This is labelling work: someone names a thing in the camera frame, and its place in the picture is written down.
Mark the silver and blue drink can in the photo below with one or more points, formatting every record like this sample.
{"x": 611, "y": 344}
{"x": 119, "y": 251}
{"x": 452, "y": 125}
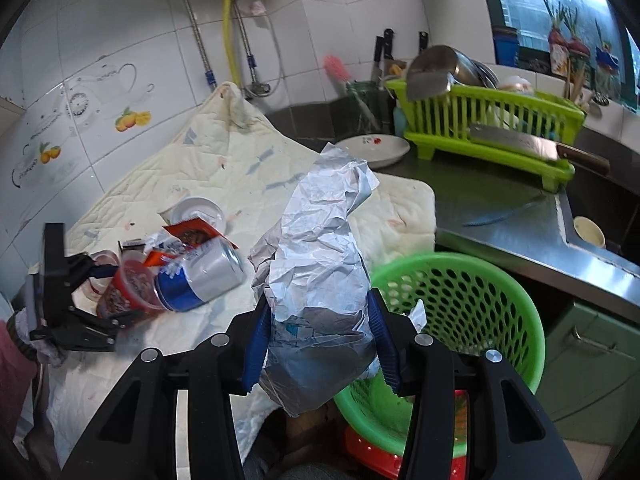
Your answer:
{"x": 210, "y": 275}

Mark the red plastic cup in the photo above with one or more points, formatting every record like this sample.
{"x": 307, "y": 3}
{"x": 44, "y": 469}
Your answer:
{"x": 125, "y": 290}

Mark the white crumpled paper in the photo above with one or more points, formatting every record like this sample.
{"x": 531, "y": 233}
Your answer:
{"x": 415, "y": 316}

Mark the small cream cup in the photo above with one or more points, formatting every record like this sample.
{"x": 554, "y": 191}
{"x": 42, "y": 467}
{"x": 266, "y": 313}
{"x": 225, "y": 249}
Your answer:
{"x": 589, "y": 232}

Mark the silver foil wrapper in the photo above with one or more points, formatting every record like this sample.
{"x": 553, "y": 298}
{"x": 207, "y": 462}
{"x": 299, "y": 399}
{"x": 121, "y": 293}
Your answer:
{"x": 320, "y": 260}

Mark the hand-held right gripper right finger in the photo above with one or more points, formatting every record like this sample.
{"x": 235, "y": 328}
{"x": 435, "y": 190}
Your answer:
{"x": 384, "y": 345}

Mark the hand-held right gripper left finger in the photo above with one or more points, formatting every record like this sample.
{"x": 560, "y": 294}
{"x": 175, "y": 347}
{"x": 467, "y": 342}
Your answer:
{"x": 255, "y": 345}

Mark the red plastic stool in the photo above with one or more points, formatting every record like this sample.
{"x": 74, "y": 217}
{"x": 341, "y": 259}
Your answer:
{"x": 365, "y": 455}

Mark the green glass jar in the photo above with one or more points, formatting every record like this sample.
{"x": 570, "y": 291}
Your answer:
{"x": 367, "y": 95}

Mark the teal plastic bottle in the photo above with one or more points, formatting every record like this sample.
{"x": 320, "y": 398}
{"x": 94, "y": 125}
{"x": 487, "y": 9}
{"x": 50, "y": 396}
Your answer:
{"x": 399, "y": 120}

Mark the steel tray in rack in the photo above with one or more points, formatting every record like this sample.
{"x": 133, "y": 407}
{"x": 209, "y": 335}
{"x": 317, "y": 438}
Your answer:
{"x": 510, "y": 142}

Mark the person's left forearm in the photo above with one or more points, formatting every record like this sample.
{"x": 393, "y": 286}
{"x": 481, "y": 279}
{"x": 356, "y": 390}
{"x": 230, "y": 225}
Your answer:
{"x": 15, "y": 370}

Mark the pink bottle brush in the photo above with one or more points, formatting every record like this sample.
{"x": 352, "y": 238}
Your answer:
{"x": 336, "y": 67}

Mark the red snack packet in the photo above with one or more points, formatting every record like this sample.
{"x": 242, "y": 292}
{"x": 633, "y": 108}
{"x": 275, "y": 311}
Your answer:
{"x": 195, "y": 234}

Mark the stainless steel sink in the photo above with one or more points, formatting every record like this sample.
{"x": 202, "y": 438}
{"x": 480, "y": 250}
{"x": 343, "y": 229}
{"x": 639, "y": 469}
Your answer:
{"x": 605, "y": 195}

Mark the green perforated plastic basket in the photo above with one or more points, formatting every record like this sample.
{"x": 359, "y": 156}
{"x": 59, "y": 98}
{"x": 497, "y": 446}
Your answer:
{"x": 460, "y": 300}

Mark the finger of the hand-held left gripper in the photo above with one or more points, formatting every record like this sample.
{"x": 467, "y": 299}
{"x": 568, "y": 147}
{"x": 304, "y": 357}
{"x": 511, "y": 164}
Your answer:
{"x": 90, "y": 332}
{"x": 100, "y": 271}

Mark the green plastic dish rack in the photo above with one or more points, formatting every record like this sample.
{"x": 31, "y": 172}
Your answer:
{"x": 450, "y": 115}

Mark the blue plant pot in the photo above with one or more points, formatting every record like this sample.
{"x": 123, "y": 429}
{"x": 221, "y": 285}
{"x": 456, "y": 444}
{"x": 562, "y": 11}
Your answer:
{"x": 605, "y": 60}

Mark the green cabinet door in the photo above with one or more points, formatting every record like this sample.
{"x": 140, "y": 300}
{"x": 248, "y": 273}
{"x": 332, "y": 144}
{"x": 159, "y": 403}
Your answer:
{"x": 590, "y": 385}

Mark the steel pot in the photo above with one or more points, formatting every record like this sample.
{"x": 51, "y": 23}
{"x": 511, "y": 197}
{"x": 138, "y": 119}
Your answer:
{"x": 435, "y": 65}

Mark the white floral plate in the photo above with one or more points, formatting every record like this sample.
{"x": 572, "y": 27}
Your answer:
{"x": 370, "y": 152}

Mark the cream quilted blanket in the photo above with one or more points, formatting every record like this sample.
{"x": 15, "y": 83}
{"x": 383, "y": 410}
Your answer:
{"x": 200, "y": 170}

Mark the white round plastic lid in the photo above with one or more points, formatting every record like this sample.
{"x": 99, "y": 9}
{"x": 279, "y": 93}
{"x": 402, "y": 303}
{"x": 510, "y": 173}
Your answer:
{"x": 192, "y": 210}

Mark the bundle of chopsticks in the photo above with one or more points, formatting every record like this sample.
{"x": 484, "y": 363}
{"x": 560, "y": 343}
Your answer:
{"x": 575, "y": 85}

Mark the clear plastic cup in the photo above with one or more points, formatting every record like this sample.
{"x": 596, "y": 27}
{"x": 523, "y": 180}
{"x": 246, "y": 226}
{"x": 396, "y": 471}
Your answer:
{"x": 107, "y": 259}

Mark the blue plastic container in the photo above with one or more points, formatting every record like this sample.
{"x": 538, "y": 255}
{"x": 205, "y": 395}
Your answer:
{"x": 506, "y": 47}

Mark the yellow gas pipe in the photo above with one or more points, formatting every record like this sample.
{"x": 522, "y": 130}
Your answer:
{"x": 229, "y": 25}

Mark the small grey drink carton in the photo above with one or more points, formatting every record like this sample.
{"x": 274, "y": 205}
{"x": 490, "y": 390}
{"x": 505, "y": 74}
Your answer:
{"x": 132, "y": 244}

